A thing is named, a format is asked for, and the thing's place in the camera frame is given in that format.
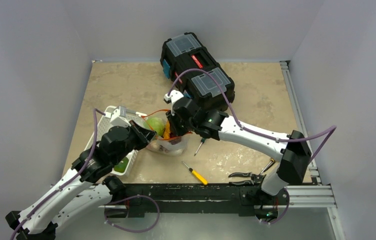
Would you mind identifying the orange food piece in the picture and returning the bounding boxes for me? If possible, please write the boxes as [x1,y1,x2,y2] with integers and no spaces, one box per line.
[163,121,172,139]

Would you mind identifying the green cabbage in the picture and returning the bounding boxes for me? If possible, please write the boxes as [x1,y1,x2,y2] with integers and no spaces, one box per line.
[144,117,165,137]

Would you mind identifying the clear zip bag orange zipper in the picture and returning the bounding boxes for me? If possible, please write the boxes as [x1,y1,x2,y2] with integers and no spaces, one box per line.
[141,109,192,156]

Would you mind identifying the black pliers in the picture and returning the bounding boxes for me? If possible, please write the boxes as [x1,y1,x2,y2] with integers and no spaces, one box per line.
[228,172,265,186]

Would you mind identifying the yellow handled screwdriver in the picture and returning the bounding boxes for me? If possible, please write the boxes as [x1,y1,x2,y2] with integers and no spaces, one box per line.
[181,161,208,186]

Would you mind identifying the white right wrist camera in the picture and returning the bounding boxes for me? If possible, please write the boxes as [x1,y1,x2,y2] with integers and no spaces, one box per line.
[163,90,184,116]

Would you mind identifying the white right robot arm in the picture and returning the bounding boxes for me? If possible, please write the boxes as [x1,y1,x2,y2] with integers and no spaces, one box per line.
[164,94,311,204]

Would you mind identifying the white plastic basket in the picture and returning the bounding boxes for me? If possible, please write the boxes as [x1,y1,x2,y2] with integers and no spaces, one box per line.
[80,106,156,181]

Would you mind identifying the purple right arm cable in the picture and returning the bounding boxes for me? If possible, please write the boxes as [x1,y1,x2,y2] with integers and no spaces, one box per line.
[167,68,337,165]

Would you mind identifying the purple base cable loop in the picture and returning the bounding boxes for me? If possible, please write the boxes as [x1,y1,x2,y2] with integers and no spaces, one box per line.
[104,194,161,233]

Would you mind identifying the black toolbox clear lids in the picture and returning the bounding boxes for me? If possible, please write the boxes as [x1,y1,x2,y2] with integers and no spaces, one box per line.
[160,32,235,112]

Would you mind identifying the white garlic bulb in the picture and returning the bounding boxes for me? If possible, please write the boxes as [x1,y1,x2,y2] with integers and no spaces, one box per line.
[147,140,166,153]

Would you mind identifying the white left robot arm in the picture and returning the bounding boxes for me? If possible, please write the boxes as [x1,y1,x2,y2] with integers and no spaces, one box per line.
[5,120,156,240]

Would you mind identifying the green handled screwdriver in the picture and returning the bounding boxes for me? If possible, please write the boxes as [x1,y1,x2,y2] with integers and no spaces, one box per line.
[194,138,206,156]

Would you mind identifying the orange black screwdriver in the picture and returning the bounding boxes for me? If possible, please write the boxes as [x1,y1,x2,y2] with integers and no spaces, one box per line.
[260,158,276,175]

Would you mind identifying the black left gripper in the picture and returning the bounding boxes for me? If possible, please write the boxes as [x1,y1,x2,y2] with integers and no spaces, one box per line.
[112,119,157,165]

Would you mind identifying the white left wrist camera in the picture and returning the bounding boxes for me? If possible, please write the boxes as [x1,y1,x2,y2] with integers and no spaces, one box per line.
[105,105,139,127]

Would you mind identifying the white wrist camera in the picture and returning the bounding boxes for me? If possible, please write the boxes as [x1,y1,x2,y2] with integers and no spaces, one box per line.
[105,105,139,127]
[163,90,184,116]

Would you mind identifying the green bell pepper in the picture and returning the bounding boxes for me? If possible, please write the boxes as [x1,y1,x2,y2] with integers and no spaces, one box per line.
[113,157,129,173]

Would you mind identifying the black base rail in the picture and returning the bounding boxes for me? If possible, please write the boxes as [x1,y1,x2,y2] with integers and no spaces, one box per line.
[105,183,290,220]

